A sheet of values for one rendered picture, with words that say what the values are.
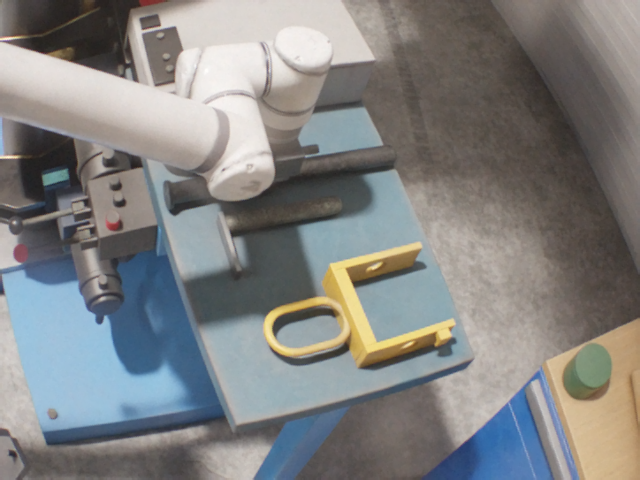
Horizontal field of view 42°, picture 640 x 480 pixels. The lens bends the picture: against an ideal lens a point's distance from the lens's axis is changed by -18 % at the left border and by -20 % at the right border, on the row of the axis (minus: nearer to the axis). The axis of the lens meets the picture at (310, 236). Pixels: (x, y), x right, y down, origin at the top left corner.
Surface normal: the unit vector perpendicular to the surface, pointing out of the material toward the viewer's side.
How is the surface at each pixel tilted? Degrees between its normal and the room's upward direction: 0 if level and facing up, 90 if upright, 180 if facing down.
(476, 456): 90
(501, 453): 90
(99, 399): 0
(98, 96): 43
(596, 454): 0
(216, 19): 0
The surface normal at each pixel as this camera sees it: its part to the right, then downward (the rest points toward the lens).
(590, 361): 0.20, -0.51
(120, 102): 0.74, -0.04
